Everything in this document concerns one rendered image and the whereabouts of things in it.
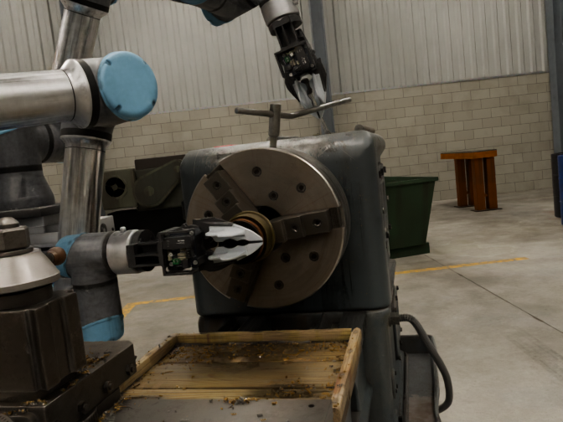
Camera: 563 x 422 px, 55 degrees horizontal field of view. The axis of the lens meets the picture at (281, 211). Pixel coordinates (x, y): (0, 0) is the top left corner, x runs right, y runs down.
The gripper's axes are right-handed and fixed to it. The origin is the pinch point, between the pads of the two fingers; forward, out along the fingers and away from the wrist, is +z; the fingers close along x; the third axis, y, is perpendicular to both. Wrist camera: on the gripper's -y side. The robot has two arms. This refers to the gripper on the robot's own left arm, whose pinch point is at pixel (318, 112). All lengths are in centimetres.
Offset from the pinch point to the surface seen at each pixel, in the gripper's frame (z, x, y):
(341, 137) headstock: 6.8, 2.8, -0.1
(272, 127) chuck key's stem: 1.0, -7.4, 14.5
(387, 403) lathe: 65, -7, 3
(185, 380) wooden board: 36, -28, 42
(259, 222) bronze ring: 16.8, -11.9, 29.5
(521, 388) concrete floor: 142, 27, -147
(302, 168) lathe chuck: 10.5, -4.1, 17.9
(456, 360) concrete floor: 135, 1, -184
